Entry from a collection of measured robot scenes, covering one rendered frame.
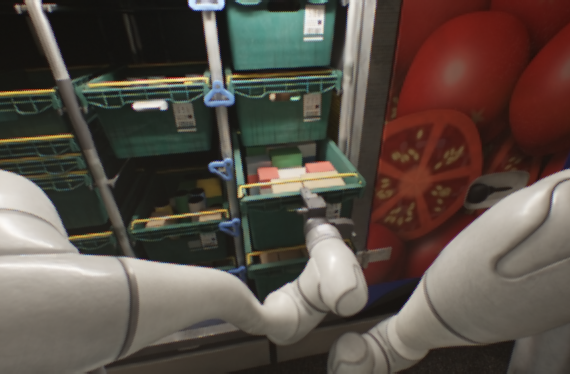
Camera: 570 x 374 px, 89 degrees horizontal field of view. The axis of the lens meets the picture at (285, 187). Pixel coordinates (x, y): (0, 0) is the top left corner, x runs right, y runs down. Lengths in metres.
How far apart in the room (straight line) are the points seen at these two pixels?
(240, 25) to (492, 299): 0.94
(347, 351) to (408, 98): 0.76
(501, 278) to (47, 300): 0.36
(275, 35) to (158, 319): 0.91
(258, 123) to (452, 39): 0.67
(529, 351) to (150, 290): 0.51
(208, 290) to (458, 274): 0.27
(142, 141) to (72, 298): 0.90
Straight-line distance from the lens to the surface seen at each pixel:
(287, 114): 1.11
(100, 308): 0.30
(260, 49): 1.06
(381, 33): 0.98
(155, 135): 1.13
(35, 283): 0.30
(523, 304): 0.33
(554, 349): 0.55
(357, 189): 0.96
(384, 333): 0.83
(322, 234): 0.71
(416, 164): 1.19
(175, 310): 0.35
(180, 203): 1.53
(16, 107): 1.22
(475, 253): 0.33
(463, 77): 1.16
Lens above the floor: 1.90
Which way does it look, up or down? 30 degrees down
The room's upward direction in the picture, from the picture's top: 2 degrees counter-clockwise
